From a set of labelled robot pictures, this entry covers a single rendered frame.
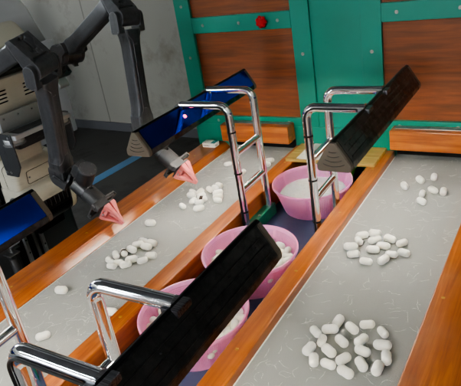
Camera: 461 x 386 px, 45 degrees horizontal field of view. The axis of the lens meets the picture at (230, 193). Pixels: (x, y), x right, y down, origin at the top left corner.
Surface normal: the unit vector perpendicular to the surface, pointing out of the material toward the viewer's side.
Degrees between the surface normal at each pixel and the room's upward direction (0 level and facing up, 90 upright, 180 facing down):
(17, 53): 99
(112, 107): 90
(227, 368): 0
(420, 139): 90
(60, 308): 0
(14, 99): 98
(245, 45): 90
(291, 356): 0
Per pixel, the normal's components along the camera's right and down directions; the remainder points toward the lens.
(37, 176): 0.83, 0.25
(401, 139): -0.50, 0.44
